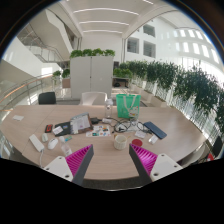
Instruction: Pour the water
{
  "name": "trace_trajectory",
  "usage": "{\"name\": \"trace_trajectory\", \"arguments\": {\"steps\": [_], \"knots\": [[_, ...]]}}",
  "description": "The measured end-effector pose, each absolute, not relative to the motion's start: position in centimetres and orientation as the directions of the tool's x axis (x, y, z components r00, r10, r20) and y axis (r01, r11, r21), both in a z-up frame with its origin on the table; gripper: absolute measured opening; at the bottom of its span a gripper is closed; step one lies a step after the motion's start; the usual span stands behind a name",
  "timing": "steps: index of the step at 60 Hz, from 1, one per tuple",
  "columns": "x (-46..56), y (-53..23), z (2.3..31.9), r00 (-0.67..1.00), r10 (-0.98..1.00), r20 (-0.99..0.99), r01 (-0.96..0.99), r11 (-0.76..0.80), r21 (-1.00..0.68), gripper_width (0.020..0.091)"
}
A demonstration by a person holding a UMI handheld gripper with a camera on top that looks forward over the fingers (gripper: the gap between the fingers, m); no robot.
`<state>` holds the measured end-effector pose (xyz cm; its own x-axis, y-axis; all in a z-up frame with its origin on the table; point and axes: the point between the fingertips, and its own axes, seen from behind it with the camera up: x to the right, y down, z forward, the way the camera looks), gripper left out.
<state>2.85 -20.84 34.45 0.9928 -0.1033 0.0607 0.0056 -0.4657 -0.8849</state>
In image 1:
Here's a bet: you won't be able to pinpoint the white checked mug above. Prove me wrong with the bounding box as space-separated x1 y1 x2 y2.
113 133 129 151

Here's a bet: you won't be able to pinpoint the white cabinet topped with plants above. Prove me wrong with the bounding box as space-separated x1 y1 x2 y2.
69 48 116 100

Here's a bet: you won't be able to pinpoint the black cable bundle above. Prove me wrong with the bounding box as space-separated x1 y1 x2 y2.
111 117 150 134

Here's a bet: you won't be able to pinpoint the glass railing with wooden handrail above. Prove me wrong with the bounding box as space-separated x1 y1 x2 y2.
0 73 54 113

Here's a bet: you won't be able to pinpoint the white paper card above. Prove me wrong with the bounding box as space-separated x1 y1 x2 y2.
12 114 25 122

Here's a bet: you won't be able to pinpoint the brown clipboard with papers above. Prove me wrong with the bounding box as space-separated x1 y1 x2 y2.
69 112 93 135

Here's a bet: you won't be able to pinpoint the dark blue keyboard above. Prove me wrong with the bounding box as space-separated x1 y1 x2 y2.
143 121 168 140

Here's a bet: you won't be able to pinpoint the green tote bag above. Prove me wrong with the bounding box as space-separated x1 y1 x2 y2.
115 93 142 120

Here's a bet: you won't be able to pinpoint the ceiling light strips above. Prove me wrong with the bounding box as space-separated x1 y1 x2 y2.
72 7 141 35

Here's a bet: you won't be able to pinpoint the black chair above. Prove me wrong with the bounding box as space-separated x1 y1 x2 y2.
37 91 57 106

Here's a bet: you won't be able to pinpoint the small white packet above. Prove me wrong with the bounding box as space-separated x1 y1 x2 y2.
148 134 160 145

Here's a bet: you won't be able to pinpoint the black pouch with white card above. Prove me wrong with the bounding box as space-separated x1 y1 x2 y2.
52 121 72 137

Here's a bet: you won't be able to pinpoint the white computer mouse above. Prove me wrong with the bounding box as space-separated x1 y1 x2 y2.
47 137 59 151

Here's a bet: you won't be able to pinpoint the white power strip cable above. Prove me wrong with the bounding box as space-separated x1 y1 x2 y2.
38 149 46 168

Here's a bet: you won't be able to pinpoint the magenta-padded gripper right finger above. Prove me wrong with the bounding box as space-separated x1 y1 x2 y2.
128 143 184 187

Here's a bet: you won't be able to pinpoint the flat round red coaster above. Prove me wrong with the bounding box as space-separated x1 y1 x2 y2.
131 138 144 148

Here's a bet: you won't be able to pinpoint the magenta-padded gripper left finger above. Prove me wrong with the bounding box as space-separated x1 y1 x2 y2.
43 144 95 187

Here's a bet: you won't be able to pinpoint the row of green trees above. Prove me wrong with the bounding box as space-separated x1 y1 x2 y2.
113 59 224 134

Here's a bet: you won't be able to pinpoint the small black red case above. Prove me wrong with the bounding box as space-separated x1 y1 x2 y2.
44 123 54 134

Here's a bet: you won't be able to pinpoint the brown planter with green plants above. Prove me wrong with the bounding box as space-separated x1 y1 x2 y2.
52 68 72 89

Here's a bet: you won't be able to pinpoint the tall clear empty bottle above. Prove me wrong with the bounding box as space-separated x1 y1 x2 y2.
104 98 114 120

